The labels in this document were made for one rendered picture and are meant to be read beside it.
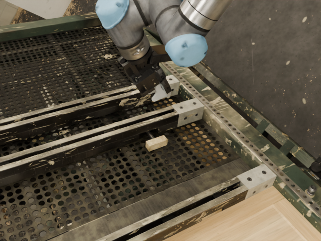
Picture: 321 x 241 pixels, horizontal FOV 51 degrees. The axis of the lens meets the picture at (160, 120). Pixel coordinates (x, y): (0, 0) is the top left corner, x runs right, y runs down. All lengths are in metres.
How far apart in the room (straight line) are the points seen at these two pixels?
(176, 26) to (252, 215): 0.69
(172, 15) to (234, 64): 1.86
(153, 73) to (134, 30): 0.14
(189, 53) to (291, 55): 1.73
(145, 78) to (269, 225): 0.60
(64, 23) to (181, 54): 1.45
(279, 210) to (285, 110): 1.16
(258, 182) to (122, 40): 0.65
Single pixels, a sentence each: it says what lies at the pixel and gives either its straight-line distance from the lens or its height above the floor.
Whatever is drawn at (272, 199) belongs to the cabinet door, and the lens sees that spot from 1.20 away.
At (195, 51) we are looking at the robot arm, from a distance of 0.66.
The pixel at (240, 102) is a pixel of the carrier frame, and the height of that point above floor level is 0.18.
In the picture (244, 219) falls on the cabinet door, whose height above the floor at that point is 1.04.
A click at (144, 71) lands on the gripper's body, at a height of 1.45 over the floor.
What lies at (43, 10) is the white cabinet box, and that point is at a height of 0.25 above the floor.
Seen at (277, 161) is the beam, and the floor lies 0.85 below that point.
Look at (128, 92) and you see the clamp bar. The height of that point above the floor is 1.12.
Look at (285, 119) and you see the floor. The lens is 2.24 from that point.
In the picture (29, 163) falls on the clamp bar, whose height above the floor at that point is 1.50.
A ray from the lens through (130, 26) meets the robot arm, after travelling 0.76.
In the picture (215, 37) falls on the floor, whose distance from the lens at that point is 2.71.
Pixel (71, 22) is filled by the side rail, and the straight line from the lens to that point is 2.05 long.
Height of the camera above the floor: 2.02
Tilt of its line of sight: 46 degrees down
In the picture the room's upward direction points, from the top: 74 degrees counter-clockwise
